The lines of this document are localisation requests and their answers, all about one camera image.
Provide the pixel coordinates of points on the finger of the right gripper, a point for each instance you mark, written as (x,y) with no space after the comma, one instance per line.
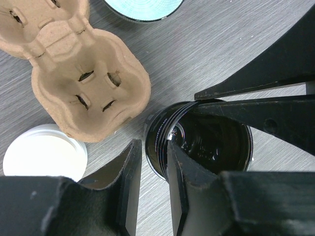
(289,118)

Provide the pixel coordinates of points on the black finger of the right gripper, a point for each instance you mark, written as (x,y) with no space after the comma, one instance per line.
(288,61)

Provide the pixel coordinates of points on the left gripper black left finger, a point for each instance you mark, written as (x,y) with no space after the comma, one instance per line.
(105,203)

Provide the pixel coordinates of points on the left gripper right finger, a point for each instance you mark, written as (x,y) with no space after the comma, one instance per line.
(238,203)

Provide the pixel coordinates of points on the black paper coffee cup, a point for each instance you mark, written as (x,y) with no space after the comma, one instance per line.
(216,143)

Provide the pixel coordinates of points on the cardboard cup carrier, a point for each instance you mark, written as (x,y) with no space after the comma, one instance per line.
(87,79)

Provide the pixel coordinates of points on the light green bowl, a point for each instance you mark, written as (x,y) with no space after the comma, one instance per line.
(144,11)

